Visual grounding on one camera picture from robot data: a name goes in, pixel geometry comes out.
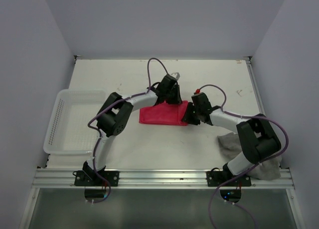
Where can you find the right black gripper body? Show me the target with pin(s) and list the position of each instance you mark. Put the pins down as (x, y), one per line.
(192, 115)

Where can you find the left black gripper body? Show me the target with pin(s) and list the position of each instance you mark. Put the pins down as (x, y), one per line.
(172, 95)

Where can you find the pink towel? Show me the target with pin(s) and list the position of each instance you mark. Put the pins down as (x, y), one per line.
(164, 114)

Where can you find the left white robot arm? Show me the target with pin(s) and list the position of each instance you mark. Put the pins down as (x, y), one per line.
(113, 117)

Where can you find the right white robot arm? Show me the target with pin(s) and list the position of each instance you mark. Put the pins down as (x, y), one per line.
(257, 138)

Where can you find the grey towel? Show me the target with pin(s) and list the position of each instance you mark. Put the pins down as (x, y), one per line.
(230, 147)

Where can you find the clear plastic basket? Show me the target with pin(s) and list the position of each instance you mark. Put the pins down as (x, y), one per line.
(67, 132)

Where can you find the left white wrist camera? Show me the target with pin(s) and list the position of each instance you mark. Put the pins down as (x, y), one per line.
(176, 75)

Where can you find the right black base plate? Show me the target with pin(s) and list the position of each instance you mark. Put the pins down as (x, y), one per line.
(216, 177)

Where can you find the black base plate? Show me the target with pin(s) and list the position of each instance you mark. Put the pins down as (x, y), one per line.
(81, 179)
(216, 177)

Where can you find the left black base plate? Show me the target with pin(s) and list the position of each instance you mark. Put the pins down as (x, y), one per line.
(81, 179)

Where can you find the aluminium mounting rail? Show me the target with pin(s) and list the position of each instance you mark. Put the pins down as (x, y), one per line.
(153, 179)

